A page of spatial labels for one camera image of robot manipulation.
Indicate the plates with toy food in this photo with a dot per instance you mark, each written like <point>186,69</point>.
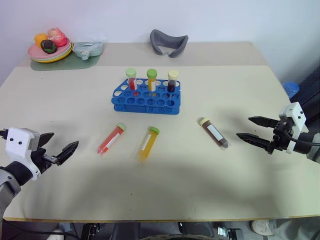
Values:
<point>63,56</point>

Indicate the brown liquid tube yellow cap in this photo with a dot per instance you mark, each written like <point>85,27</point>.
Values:
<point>215,133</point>

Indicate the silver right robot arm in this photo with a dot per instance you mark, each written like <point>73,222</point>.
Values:
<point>308,145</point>

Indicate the red liquid tube green cap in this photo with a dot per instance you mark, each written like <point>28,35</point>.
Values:
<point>111,140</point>
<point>131,80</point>

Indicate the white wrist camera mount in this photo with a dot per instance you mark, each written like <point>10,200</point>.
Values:
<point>18,143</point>
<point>295,113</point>

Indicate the pink plate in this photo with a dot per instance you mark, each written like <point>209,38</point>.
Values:
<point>35,52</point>

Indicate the blue bottle cap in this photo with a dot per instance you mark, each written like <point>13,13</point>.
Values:
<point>291,88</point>

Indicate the yellow liquid tube green cap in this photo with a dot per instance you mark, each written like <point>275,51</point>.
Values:
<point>148,145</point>
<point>151,81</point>

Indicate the grey headset face pad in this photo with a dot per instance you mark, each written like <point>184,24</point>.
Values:
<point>168,43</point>

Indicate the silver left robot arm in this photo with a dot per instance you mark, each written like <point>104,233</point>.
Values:
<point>8,185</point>

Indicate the dark liquid tube yellow cap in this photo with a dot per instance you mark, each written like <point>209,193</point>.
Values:
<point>172,81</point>

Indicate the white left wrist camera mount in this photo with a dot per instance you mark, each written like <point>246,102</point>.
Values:
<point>18,143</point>

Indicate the blue test tube rack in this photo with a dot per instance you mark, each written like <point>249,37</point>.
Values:
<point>140,103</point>

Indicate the light blue crumpled bag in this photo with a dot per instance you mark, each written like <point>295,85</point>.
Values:
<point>88,48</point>

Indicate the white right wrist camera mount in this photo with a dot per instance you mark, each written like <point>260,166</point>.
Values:
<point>295,113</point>

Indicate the orange toy fruit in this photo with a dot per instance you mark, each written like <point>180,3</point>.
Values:
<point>40,38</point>

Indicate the green table mat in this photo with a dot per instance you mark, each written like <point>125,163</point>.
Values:
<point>70,65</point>

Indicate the white shoe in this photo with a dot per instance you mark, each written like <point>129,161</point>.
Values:
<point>262,227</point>

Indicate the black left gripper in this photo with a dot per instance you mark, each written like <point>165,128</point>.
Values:
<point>40,157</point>

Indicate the black box under table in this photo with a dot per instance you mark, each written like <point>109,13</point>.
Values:
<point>231,233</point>

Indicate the pink toy food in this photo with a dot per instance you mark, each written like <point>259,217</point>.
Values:
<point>58,37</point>

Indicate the dark brown toy fruit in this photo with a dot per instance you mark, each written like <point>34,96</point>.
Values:
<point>48,46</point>

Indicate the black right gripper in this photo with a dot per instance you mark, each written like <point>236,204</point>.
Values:
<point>280,138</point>

